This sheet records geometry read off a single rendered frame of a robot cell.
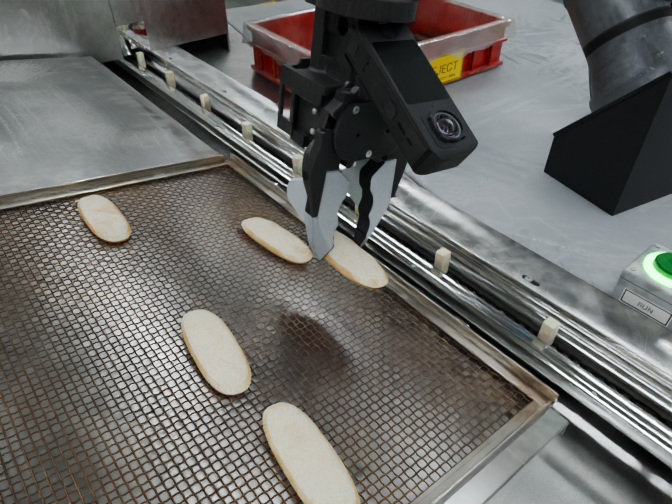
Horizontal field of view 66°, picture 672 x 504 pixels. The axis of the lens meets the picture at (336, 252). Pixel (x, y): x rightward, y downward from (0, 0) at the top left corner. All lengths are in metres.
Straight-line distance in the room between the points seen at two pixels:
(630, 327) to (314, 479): 0.37
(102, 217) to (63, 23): 0.66
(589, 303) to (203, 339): 0.39
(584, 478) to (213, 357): 0.33
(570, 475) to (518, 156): 0.55
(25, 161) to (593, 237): 0.73
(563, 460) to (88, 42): 1.08
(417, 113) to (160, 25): 0.95
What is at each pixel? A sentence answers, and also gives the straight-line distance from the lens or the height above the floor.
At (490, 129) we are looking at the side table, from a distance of 0.99.
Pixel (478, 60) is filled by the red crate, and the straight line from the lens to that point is 1.22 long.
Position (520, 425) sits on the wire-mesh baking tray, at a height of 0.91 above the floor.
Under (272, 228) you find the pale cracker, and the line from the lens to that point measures 0.56.
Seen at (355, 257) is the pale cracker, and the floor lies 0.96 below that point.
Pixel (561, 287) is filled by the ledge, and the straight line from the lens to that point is 0.61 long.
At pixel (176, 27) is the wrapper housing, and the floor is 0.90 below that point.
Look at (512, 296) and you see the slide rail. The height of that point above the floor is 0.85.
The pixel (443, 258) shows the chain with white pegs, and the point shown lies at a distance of 0.60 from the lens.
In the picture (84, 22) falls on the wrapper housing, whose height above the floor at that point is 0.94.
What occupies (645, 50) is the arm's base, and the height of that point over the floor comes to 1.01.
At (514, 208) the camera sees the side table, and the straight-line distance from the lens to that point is 0.79.
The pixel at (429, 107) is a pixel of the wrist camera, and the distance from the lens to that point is 0.36.
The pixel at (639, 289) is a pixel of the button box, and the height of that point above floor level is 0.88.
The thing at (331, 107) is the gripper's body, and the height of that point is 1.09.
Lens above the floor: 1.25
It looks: 40 degrees down
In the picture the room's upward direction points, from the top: straight up
